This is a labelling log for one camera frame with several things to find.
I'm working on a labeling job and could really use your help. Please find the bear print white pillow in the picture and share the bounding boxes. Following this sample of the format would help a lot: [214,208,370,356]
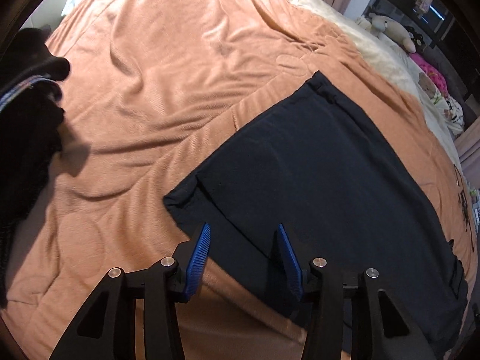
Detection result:
[418,72,465,138]

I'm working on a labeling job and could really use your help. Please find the black tangled cable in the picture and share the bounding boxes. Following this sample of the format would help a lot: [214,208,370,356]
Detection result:
[451,164,477,252]

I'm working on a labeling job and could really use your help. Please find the pile of dark clothes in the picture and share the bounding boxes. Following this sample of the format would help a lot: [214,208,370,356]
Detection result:
[0,27,72,308]

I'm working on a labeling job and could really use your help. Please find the orange fleece blanket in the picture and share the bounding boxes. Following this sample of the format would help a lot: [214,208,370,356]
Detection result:
[1,0,478,359]

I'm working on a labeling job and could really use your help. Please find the dark shelf unit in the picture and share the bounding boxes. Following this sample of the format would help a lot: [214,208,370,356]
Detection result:
[365,0,455,48]

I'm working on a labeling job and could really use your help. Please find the dark navy pants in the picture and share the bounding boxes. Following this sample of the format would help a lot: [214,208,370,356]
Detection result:
[163,73,468,357]

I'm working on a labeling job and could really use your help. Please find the cream fluffy blanket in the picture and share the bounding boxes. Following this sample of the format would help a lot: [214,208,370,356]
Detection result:
[289,0,461,167]

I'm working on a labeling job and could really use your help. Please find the pink knitted cloth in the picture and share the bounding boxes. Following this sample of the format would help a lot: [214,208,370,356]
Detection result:
[409,53,449,96]

